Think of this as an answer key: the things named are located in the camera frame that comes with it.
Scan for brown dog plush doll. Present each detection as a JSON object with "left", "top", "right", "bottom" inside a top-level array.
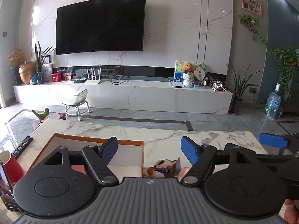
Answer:
[{"left": 147, "top": 159, "right": 177, "bottom": 178}]

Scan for person right hand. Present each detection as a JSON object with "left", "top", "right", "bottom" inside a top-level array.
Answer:
[{"left": 284, "top": 199, "right": 299, "bottom": 224}]

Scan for orange cardboard box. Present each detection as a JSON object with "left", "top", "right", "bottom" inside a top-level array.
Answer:
[{"left": 29, "top": 133, "right": 144, "bottom": 185}]

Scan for blue water bottle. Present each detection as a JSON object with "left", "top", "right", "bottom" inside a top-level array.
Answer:
[{"left": 264, "top": 83, "right": 281, "bottom": 119}]

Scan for small white swivel stool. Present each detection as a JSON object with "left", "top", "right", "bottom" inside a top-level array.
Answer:
[{"left": 63, "top": 89, "right": 91, "bottom": 121}]

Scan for potted green floor plant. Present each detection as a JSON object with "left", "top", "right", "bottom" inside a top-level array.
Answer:
[{"left": 227, "top": 63, "right": 260, "bottom": 115}]

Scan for green bird figurine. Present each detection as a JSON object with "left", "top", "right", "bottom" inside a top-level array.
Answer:
[{"left": 31, "top": 108, "right": 49, "bottom": 121}]

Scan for black white cow figurines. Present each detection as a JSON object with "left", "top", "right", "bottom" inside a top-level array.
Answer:
[{"left": 209, "top": 80, "right": 226, "bottom": 91}]

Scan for black remote control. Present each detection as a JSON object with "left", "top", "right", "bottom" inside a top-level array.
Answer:
[{"left": 12, "top": 136, "right": 33, "bottom": 159}]

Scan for white marble tv cabinet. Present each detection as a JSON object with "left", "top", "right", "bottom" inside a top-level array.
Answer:
[{"left": 14, "top": 80, "right": 233, "bottom": 114}]

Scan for white wifi router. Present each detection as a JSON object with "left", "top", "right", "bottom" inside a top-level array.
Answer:
[{"left": 84, "top": 68, "right": 101, "bottom": 84}]

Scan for teddy bear in pot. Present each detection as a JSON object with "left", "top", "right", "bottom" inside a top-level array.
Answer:
[{"left": 182, "top": 62, "right": 195, "bottom": 88}]

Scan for hanging ivy plant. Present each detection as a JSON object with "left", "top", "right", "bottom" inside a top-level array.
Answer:
[{"left": 271, "top": 48, "right": 298, "bottom": 94}]

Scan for blue landscape painting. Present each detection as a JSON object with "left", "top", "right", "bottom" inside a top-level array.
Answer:
[{"left": 173, "top": 60, "right": 185, "bottom": 83}]

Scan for red paper cup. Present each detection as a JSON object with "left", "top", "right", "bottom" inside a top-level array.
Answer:
[{"left": 0, "top": 151, "right": 24, "bottom": 183}]

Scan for round paper fan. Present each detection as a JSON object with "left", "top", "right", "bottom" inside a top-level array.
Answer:
[{"left": 194, "top": 63, "right": 207, "bottom": 85}]

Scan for black smartphone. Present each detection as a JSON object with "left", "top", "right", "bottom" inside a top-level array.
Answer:
[{"left": 0, "top": 162, "right": 20, "bottom": 212}]

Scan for copper acorn vase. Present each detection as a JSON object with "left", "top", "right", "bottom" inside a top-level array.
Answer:
[{"left": 19, "top": 62, "right": 36, "bottom": 84}]

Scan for potted plant on cabinet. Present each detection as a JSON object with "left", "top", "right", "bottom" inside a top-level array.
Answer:
[{"left": 34, "top": 41, "right": 55, "bottom": 84}]

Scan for black wall television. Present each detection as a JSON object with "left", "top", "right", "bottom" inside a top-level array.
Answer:
[{"left": 56, "top": 0, "right": 146, "bottom": 55}]

